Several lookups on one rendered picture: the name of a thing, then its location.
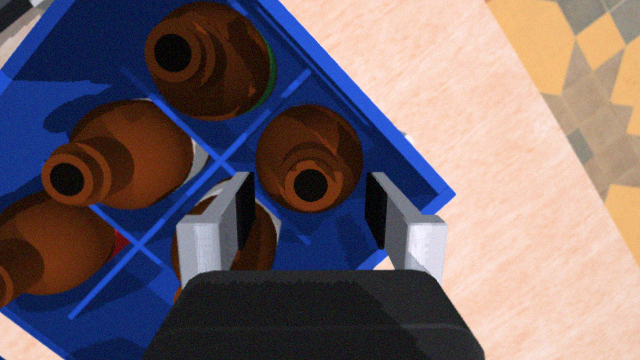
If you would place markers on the brown glass bottle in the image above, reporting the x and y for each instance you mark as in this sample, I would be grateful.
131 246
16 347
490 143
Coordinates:
215 73
128 152
48 247
260 248
309 159

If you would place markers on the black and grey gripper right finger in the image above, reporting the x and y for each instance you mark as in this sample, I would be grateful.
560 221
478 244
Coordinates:
411 240

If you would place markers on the blue box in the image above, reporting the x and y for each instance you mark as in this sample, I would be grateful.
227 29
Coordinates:
84 53

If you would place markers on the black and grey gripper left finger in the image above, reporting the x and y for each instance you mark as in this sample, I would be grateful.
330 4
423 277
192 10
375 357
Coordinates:
210 241

